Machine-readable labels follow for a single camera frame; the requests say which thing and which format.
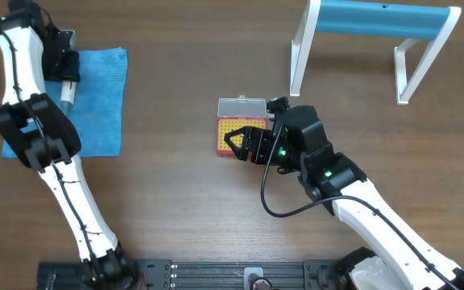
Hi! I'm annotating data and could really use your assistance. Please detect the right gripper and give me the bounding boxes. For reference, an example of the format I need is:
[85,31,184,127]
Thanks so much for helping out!
[223,126,278,165]

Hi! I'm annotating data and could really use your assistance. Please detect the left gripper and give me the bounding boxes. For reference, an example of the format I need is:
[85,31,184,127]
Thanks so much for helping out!
[42,26,81,83]

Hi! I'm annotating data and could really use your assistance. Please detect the white pipette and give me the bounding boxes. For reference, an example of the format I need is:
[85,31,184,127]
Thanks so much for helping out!
[60,80,77,117]

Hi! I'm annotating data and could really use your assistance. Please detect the red and yellow tip box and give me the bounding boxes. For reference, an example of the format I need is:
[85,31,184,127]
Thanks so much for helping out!
[216,95,268,158]

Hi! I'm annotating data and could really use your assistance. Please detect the blue cloth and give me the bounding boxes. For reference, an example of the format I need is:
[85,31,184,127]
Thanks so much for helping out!
[1,48,129,159]

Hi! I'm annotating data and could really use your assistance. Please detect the white and blue stand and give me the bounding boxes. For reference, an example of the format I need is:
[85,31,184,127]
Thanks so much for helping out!
[289,0,462,106]

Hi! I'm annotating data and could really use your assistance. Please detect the black cable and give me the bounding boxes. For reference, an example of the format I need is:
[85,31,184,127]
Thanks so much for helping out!
[259,120,374,219]

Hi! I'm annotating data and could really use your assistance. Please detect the mounting rail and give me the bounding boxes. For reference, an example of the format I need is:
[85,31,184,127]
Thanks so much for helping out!
[36,259,346,290]

